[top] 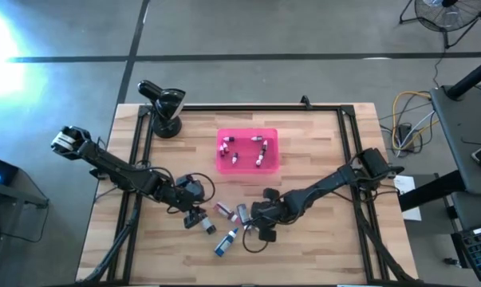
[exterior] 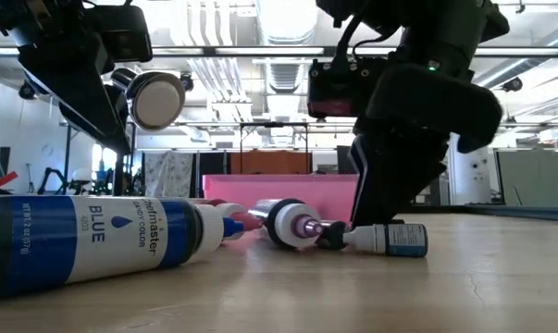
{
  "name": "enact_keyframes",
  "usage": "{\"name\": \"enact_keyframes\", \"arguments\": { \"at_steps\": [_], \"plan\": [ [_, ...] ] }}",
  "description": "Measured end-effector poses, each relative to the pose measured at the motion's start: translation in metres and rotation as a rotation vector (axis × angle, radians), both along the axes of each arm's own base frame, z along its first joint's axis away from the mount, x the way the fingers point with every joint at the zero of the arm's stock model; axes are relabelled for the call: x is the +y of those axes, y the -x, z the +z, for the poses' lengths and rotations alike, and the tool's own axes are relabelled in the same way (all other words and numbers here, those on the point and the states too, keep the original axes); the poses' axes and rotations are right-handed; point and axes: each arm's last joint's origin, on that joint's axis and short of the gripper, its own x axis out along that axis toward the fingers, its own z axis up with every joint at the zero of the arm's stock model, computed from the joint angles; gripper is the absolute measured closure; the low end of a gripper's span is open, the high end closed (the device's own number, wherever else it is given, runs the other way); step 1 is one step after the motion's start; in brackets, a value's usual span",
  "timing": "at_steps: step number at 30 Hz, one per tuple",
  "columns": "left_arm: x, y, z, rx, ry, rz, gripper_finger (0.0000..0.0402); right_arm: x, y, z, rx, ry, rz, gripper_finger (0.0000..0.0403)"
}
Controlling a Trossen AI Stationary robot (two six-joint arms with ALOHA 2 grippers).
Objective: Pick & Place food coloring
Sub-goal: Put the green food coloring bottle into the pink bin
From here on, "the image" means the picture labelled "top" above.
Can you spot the black power adapter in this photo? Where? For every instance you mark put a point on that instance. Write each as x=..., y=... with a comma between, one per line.
x=405, y=133

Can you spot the large blue food coloring bottle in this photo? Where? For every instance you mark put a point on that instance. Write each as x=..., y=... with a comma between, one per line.
x=224, y=245

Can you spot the small black clamp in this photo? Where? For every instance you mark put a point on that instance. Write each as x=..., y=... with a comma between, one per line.
x=305, y=103

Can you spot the large black food coloring bottle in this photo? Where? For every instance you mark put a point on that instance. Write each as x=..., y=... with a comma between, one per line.
x=209, y=226

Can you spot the large purple food coloring bottle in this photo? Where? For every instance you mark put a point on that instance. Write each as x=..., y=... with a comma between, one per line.
x=243, y=213

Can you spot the grey metal stand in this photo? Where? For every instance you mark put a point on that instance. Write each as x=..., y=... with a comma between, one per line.
x=20, y=198

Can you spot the white paper sheet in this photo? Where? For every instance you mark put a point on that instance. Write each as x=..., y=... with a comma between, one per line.
x=405, y=184

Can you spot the black desk lamp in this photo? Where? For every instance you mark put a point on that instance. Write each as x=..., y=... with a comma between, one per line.
x=166, y=105

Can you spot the black desk pole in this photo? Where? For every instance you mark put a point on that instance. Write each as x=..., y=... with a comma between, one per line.
x=471, y=77

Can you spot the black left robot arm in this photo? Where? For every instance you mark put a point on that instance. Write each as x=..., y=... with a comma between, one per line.
x=116, y=173

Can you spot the black computer with blue light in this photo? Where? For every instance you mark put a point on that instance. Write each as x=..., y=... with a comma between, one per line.
x=1, y=169

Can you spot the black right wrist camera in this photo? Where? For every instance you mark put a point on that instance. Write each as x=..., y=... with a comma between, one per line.
x=260, y=213

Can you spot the black desk leg beam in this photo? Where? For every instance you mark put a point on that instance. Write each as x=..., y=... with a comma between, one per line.
x=431, y=191

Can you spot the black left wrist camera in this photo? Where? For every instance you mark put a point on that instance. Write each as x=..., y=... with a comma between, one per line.
x=191, y=187

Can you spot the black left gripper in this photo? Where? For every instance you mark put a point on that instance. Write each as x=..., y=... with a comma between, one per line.
x=176, y=199

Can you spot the black floor fan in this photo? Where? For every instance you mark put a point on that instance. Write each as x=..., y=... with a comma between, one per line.
x=435, y=20

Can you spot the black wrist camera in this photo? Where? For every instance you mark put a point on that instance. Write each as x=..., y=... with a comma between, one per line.
x=191, y=187
x=260, y=213

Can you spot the grey desk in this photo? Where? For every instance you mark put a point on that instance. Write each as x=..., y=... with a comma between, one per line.
x=459, y=119

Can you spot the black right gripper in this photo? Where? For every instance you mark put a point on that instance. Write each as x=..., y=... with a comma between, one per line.
x=286, y=209

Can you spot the pink plastic bin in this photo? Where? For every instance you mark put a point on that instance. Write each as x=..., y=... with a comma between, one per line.
x=244, y=147

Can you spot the black aluminium table frame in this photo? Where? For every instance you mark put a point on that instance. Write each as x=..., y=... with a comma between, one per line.
x=264, y=107

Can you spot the backlit keyboard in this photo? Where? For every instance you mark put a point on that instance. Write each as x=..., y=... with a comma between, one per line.
x=479, y=251

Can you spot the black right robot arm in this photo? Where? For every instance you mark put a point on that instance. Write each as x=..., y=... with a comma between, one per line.
x=328, y=183

